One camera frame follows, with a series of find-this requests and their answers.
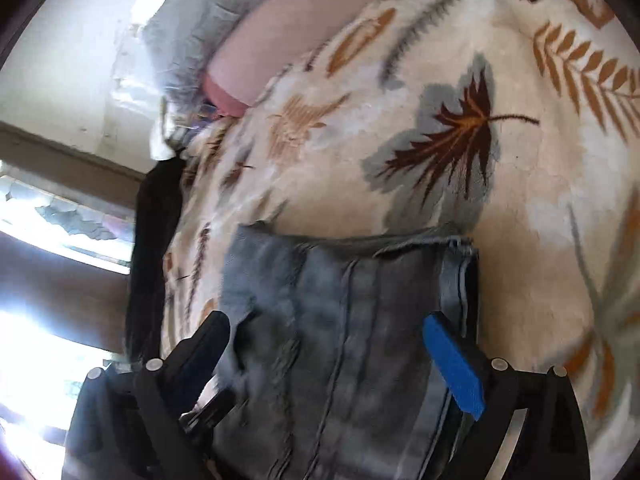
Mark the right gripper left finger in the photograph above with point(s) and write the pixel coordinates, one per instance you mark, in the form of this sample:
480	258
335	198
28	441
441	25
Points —
136	425

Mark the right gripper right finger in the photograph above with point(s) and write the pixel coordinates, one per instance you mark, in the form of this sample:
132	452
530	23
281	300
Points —
552	443

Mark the blue denim pants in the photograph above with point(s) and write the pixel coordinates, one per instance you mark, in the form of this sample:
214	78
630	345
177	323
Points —
327	358

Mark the black garment on left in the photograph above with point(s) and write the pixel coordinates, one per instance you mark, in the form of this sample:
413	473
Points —
158	210

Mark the leaf-patterned cream blanket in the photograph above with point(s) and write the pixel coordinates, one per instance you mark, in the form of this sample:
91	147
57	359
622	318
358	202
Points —
514	123

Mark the pink sofa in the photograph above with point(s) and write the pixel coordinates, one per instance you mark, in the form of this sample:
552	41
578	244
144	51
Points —
278	32

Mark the grey quilted blanket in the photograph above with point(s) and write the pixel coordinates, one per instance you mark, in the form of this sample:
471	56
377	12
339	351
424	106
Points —
183	35

